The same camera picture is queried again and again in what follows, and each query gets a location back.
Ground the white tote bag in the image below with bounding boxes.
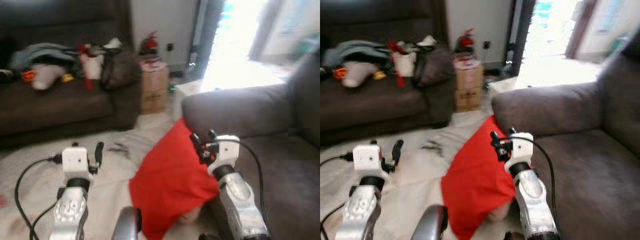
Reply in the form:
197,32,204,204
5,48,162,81
395,49,418,79
81,52,105,81

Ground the cardboard box with red print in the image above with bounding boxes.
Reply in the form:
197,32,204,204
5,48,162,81
454,62,485,91
141,65,170,94

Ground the dark brown two-seat sofa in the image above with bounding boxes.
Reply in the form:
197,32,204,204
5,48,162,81
181,47,321,240
491,30,640,240

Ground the grey green clothing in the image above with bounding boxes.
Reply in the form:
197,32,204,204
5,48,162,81
9,42,82,71
323,40,396,69

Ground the dark brown door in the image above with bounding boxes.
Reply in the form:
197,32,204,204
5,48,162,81
187,0,225,81
502,0,539,79

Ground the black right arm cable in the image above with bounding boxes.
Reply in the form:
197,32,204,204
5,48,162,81
514,135,559,237
219,138,267,237

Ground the green plastic chair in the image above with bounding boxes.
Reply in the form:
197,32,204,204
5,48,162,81
604,32,632,59
288,33,321,64

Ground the plain brown cardboard box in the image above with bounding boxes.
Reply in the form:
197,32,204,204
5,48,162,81
141,90,169,115
455,87,484,113

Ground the pink pillow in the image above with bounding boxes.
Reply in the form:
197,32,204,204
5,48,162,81
486,201,516,224
177,204,207,226

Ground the dark brown long sofa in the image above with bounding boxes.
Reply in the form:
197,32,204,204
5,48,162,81
320,0,457,146
0,0,144,147

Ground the red tassel ornament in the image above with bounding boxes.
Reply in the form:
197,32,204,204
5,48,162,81
76,43,96,91
387,41,407,89

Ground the black strap handbag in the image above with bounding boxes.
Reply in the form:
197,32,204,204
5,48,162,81
99,46,126,90
412,44,439,87

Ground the beige cushion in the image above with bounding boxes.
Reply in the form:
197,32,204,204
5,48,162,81
30,63,69,91
342,61,380,89

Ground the grey robot leg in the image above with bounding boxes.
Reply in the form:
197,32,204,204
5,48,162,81
110,206,143,240
410,204,450,240

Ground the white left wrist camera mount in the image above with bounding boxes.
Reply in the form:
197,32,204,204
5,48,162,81
61,146,95,177
352,143,384,176

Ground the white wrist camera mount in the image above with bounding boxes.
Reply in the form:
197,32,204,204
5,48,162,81
352,143,384,176
207,134,241,176
61,146,95,177
504,132,535,174

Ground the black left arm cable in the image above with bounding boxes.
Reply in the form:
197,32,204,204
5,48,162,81
320,152,356,240
14,155,65,240

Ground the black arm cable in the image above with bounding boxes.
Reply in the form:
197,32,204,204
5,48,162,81
219,138,267,237
14,155,65,240
320,152,356,240
514,135,559,237

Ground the red fire extinguisher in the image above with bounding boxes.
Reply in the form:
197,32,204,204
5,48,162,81
139,31,161,56
457,28,477,54

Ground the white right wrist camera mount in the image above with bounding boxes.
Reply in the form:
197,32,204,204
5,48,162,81
504,132,535,174
207,134,241,176

